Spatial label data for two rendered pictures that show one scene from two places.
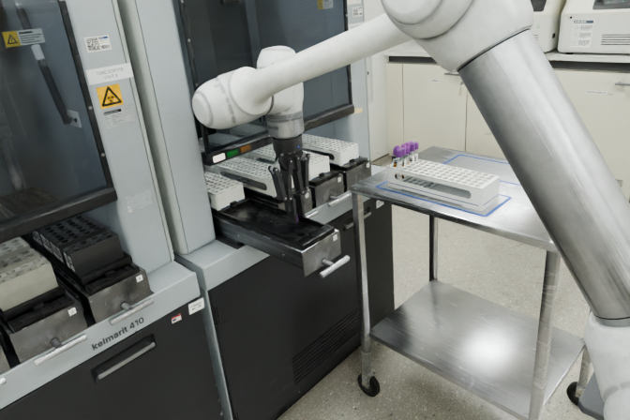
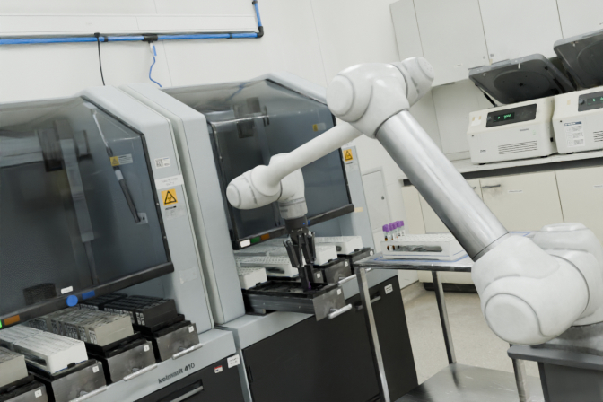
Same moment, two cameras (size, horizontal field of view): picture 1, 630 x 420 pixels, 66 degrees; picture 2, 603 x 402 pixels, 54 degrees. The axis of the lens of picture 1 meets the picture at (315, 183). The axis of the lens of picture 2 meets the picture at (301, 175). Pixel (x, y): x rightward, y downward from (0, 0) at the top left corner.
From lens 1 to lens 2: 82 cm
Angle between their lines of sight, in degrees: 19
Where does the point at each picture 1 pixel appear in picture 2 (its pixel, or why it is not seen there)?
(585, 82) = (590, 177)
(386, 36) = (348, 132)
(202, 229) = (235, 302)
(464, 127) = not seen: hidden behind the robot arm
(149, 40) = (194, 159)
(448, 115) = not seen: hidden behind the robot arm
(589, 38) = (582, 137)
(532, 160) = (416, 174)
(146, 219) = (193, 290)
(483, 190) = (450, 242)
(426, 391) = not seen: outside the picture
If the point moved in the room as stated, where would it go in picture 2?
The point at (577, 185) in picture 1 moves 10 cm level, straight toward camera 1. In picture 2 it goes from (440, 182) to (423, 190)
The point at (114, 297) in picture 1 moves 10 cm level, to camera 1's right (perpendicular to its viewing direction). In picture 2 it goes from (174, 342) to (207, 336)
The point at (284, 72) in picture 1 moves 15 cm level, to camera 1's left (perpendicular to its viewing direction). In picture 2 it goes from (286, 162) to (236, 172)
